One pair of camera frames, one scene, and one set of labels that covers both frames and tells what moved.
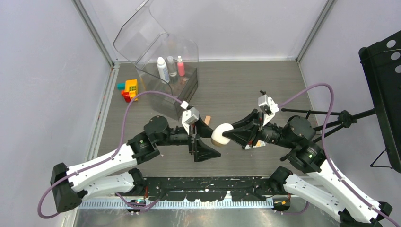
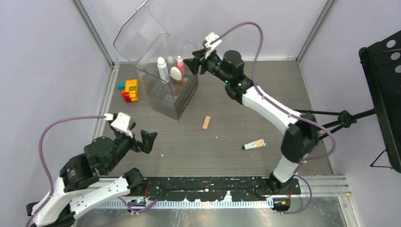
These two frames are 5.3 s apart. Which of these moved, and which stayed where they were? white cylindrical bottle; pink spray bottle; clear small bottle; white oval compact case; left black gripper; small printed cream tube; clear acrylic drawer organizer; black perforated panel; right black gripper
Moved: white oval compact case; right black gripper; left black gripper
Stayed: white cylindrical bottle; clear small bottle; clear acrylic drawer organizer; pink spray bottle; small printed cream tube; black perforated panel
